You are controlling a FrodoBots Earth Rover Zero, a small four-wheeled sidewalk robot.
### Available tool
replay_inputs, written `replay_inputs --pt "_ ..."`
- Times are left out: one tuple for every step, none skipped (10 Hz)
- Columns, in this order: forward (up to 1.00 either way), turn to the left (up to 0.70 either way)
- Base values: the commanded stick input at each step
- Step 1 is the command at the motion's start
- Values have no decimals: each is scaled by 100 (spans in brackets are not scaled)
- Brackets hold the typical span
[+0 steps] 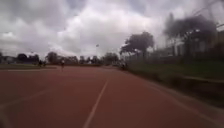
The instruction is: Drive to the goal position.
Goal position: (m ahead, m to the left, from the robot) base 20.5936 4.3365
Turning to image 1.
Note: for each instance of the dark broad tree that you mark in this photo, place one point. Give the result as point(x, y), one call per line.
point(140, 41)

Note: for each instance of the red running track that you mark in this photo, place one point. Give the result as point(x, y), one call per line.
point(83, 90)

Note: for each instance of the white painted lane lines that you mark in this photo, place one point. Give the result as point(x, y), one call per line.
point(96, 103)

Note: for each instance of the person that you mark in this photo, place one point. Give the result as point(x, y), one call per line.
point(62, 63)

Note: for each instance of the distant row of trees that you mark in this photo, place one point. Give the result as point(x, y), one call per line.
point(51, 57)

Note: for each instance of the white building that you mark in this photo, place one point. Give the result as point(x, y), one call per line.
point(176, 48)

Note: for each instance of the tall dark tree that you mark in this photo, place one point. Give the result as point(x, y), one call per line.
point(193, 28)

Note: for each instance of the grass infield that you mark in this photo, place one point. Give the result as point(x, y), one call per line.
point(20, 66)

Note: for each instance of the fence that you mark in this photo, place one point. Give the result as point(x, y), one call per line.
point(206, 55)

